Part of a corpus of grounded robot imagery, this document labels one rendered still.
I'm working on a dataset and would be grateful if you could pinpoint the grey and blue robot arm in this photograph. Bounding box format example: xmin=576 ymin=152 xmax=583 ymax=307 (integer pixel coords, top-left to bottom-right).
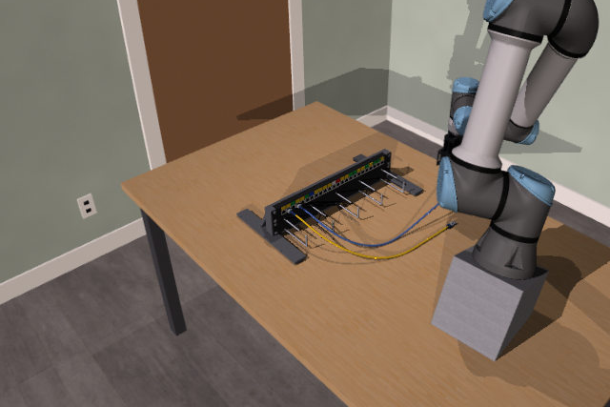
xmin=437 ymin=0 xmax=599 ymax=280

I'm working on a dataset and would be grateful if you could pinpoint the black network port rack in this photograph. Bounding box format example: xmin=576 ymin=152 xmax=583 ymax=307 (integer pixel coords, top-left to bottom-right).
xmin=237 ymin=149 xmax=423 ymax=264

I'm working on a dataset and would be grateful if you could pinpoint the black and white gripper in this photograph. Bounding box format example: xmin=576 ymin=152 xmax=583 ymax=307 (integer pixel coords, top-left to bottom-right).
xmin=437 ymin=130 xmax=463 ymax=166

